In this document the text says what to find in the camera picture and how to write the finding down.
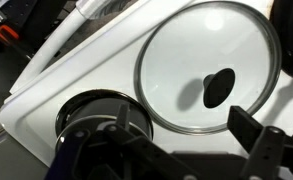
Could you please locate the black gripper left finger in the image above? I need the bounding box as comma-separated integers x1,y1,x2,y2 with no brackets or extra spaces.
44,102,204,180

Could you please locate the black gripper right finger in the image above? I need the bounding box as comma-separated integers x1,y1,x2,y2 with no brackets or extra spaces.
226,105,293,180

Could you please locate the glass lid with black knob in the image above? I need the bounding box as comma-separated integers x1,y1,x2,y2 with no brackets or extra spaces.
133,0,283,136

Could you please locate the white electric stove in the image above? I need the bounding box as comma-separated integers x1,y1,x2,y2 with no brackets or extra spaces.
0,0,293,180

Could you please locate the small black saucepan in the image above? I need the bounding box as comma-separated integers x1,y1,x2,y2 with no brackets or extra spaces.
57,96,153,151

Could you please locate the black coil burner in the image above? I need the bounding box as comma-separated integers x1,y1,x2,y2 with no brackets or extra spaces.
54,88,154,141

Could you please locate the small black frying pan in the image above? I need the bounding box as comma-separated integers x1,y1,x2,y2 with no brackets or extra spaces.
270,0,293,82

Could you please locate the black robot stand equipment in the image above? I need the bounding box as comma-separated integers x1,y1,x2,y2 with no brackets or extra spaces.
0,0,67,61

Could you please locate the white oven door handle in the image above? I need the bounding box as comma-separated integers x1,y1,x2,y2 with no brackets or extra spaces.
9,0,97,95

